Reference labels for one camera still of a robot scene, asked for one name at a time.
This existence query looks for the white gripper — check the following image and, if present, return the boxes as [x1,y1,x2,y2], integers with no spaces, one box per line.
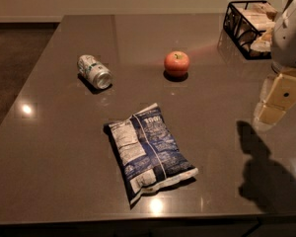
[254,0,296,126]

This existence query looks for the napkins in basket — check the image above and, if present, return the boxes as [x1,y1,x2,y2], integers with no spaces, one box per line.
[237,2,277,56]

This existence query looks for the blue chip bag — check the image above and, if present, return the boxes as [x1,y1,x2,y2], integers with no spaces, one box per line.
[104,104,198,205]

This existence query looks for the black wire basket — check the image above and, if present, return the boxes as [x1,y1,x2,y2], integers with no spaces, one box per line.
[223,0,277,60]

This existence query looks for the red apple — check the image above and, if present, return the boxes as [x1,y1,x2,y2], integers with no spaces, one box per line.
[164,51,190,78]

